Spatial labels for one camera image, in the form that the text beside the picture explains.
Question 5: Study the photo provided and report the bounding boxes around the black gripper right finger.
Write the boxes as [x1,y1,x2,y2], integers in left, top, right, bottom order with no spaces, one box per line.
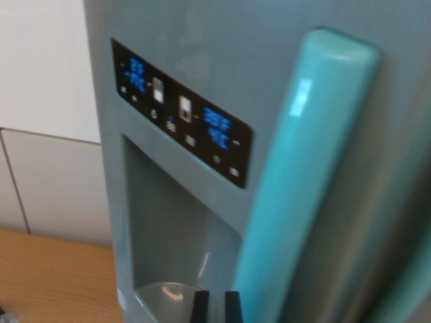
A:
[224,291,244,323]

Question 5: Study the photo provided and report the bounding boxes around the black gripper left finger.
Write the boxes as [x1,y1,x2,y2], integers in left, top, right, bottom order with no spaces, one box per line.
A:
[190,290,210,323]

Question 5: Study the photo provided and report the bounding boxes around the grey toy refrigerator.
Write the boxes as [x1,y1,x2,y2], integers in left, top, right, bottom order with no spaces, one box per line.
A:
[82,0,431,323]

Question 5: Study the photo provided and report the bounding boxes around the black display panel sticker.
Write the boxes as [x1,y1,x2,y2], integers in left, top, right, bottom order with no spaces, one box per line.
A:
[110,37,255,190]

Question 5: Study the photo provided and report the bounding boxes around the teal handle of dispenser door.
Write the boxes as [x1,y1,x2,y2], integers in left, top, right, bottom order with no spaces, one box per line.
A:
[232,28,382,323]

